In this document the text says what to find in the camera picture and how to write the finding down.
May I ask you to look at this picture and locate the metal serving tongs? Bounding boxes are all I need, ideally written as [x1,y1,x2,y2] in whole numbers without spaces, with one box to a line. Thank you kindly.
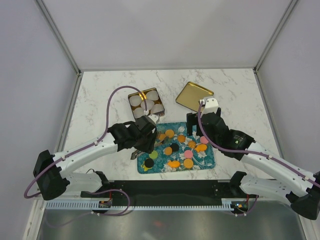
[130,136,169,160]

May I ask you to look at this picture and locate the gold tin lid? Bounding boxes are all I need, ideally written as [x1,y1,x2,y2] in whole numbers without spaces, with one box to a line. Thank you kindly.
[175,81,214,111]

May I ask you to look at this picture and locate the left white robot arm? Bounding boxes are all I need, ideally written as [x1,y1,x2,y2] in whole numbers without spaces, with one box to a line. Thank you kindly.
[33,114,159,201]

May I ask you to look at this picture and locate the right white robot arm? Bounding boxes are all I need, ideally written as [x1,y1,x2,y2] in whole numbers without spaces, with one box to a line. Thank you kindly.
[186,108,320,220]

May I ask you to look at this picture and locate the pink sandwich cookie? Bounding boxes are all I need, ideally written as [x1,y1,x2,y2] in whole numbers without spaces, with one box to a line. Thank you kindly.
[200,136,209,145]
[184,150,193,159]

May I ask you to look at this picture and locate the orange chip cookie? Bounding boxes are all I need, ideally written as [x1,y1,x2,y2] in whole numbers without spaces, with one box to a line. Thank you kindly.
[177,134,186,143]

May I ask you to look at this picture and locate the orange fish cookie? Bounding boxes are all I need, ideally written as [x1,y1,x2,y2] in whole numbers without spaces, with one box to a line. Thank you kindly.
[167,160,181,168]
[194,144,208,153]

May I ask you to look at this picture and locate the orange swirl cookie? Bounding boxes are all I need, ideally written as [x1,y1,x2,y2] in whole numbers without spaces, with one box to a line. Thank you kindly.
[188,140,197,149]

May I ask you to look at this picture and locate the white paper cup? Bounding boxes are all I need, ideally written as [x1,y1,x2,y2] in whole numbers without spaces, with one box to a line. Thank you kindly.
[150,104,164,115]
[129,95,142,107]
[133,107,149,119]
[146,90,159,101]
[140,99,155,111]

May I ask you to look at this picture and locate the black sandwich cookie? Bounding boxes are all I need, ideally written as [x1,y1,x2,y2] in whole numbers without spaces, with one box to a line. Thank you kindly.
[144,158,154,169]
[170,143,179,152]

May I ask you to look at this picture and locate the green round cookie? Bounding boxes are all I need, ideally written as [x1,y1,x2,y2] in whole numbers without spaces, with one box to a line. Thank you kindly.
[149,150,158,160]

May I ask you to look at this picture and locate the teal floral tray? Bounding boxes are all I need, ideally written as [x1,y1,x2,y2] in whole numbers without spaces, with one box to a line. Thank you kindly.
[137,122,216,174]

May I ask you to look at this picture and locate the square cookie tin box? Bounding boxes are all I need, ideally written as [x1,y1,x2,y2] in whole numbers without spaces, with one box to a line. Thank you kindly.
[128,87,165,119]

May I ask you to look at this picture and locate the orange dotted round cookie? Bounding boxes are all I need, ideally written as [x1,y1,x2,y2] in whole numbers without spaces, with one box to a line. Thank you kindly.
[183,158,194,169]

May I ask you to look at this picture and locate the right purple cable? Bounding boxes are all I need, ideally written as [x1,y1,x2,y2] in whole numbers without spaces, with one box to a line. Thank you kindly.
[197,99,320,188]

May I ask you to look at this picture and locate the purple cable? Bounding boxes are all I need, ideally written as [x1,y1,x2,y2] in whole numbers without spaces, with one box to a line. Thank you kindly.
[197,99,320,188]
[23,85,151,199]

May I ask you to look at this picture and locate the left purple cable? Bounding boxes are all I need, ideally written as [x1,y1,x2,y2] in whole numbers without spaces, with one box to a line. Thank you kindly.
[23,85,151,199]

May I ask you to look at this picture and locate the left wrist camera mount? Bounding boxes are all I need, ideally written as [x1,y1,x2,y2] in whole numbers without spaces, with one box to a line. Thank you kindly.
[145,114,160,126]

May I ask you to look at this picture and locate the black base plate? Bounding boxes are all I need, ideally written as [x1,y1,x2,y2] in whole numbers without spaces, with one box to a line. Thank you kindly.
[80,179,247,206]

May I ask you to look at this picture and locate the white slotted cable duct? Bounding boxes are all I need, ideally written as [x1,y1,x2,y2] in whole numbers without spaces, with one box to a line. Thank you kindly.
[45,198,248,211]

